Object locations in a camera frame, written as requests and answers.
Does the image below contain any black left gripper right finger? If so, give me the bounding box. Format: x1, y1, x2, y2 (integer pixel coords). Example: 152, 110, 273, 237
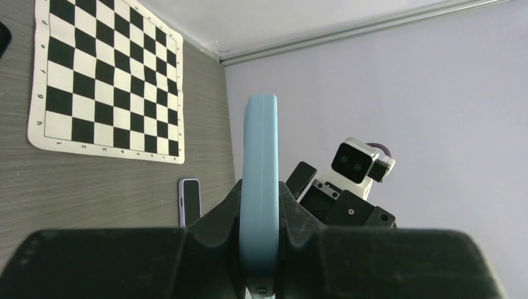
276, 183, 506, 298

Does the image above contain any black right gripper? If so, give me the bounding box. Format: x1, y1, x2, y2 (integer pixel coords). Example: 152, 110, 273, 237
286, 161, 397, 229

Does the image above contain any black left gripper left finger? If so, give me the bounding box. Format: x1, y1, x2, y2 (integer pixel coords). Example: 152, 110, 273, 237
1, 183, 243, 298

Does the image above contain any phone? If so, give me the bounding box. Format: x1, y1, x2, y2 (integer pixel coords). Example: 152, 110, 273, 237
239, 94, 280, 298
178, 178, 202, 227

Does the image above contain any phone in lilac case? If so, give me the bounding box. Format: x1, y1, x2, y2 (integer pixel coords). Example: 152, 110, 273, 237
178, 178, 202, 227

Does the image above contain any black white chessboard mat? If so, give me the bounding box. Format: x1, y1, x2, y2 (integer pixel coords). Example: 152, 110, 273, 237
27, 0, 185, 164

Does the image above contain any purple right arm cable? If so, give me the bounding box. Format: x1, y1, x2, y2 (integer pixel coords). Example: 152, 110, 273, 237
365, 142, 393, 158

